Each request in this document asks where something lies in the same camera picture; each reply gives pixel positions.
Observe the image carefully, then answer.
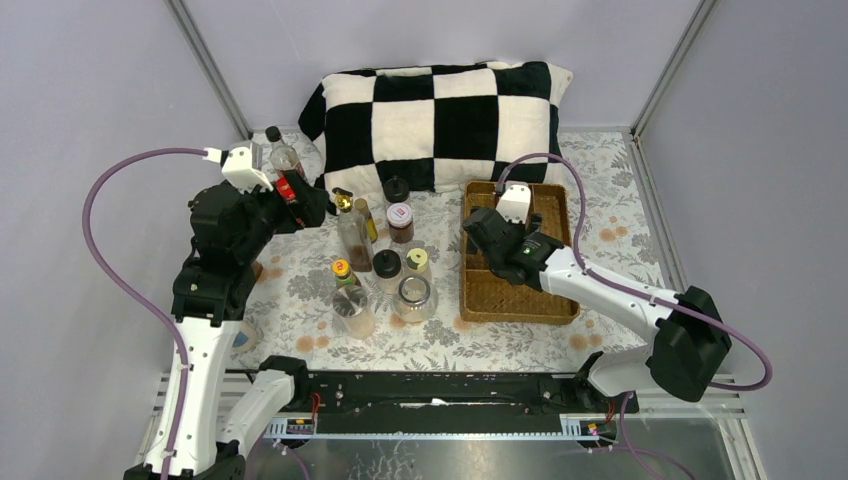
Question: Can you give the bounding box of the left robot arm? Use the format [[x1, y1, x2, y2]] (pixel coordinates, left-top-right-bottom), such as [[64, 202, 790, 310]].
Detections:
[[124, 173, 329, 479]]

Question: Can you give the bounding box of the white lid brown sauce jar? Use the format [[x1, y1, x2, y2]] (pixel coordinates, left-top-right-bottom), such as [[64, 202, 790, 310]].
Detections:
[[386, 202, 414, 244]]

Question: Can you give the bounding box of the clear vinegar bottle black cap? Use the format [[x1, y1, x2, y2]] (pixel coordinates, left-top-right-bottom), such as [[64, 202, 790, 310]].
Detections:
[[265, 126, 307, 181]]

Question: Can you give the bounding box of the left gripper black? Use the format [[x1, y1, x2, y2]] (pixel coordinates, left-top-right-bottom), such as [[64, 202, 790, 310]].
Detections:
[[233, 169, 329, 264]]

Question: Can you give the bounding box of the green bottle yellow cap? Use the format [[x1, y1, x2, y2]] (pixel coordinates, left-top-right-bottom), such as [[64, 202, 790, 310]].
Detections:
[[331, 258, 361, 288]]

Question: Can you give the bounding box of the glass jar silver lid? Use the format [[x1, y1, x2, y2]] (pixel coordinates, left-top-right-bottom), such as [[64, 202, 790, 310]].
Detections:
[[393, 274, 438, 324]]

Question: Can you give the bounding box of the black cap shaker bottle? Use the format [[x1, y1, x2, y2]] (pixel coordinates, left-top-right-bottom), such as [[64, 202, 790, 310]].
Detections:
[[382, 175, 410, 205]]

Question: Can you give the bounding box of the red lid chili sauce jar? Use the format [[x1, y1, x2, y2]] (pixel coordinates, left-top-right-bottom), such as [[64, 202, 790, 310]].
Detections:
[[275, 176, 299, 204]]

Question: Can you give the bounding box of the small yellow oil bottle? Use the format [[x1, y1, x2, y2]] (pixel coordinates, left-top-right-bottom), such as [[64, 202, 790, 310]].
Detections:
[[354, 198, 378, 243]]

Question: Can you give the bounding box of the black white checkered pillow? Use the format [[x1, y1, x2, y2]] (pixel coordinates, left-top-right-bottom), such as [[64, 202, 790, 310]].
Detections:
[[298, 61, 574, 195]]

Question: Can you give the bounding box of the woven wicker tray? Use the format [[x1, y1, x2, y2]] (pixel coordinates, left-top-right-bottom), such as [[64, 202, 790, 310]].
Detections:
[[459, 183, 580, 325]]

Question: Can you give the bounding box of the floral tablecloth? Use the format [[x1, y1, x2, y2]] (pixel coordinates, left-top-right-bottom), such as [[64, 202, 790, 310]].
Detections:
[[229, 132, 665, 372]]

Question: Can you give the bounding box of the yellow cap spice bottle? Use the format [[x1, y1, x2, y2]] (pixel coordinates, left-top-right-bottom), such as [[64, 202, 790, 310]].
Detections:
[[404, 248, 432, 282]]

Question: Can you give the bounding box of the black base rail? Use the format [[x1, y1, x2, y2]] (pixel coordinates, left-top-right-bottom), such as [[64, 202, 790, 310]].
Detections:
[[281, 371, 638, 435]]

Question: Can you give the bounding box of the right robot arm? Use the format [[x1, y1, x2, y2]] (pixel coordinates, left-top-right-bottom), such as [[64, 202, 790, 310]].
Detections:
[[462, 207, 732, 412]]

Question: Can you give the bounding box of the black cap salt shaker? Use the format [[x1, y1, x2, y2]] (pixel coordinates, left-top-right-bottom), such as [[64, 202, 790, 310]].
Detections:
[[373, 249, 403, 295]]

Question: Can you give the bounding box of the glass cruet gold spout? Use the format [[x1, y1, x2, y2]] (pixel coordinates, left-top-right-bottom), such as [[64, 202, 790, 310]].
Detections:
[[332, 187, 373, 272]]

